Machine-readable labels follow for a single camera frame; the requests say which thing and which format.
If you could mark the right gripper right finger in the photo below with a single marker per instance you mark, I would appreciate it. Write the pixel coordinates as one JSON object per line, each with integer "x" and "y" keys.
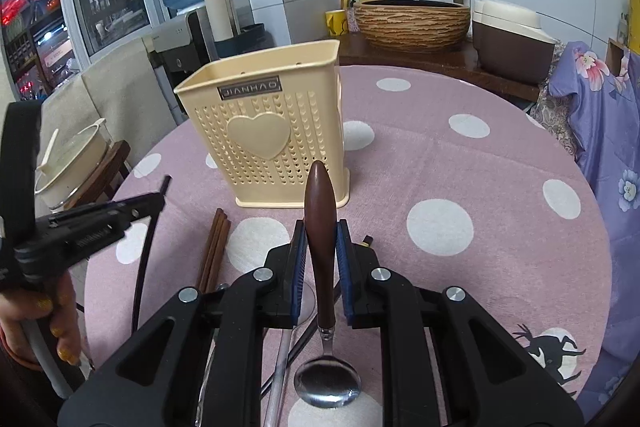
{"x": 445, "y": 360}

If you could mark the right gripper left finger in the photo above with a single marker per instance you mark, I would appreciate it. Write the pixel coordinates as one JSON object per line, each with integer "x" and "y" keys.
{"x": 198, "y": 359}

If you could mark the brown wooden chopstick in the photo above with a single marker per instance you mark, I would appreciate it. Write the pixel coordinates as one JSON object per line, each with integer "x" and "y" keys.
{"x": 212, "y": 237}
{"x": 215, "y": 253}

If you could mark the wooden handled steel spoon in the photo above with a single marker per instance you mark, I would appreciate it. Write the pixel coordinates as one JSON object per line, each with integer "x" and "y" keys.
{"x": 326, "y": 382}

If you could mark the white pot on stool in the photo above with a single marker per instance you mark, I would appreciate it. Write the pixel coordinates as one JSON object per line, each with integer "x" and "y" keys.
{"x": 67, "y": 163}

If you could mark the wooden stool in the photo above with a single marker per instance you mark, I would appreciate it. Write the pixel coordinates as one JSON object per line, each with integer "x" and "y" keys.
{"x": 103, "y": 182}

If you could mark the steel spoon on table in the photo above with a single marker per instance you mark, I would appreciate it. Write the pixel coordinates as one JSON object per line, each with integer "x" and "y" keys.
{"x": 273, "y": 410}

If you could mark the water dispenser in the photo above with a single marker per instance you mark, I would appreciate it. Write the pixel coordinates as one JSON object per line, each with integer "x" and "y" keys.
{"x": 177, "y": 49}

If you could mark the cream plastic utensil holder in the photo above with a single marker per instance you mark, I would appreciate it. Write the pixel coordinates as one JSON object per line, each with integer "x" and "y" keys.
{"x": 270, "y": 131}

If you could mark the cream paper roll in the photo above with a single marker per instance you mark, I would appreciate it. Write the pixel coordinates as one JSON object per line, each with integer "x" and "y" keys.
{"x": 220, "y": 19}

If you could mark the purple floral cloth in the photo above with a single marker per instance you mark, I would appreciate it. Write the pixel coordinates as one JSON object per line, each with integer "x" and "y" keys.
{"x": 595, "y": 114}

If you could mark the brown white rice cooker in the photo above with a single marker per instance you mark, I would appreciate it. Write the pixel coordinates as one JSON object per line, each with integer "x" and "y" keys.
{"x": 510, "y": 42}

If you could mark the dark wooden counter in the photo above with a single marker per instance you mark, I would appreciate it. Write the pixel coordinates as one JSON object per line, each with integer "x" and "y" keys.
{"x": 460, "y": 63}

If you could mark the woven pattern basin sink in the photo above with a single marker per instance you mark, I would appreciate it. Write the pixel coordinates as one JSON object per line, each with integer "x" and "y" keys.
{"x": 412, "y": 26}

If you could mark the yellow mug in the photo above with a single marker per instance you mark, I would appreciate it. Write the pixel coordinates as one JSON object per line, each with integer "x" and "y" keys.
{"x": 336, "y": 23}

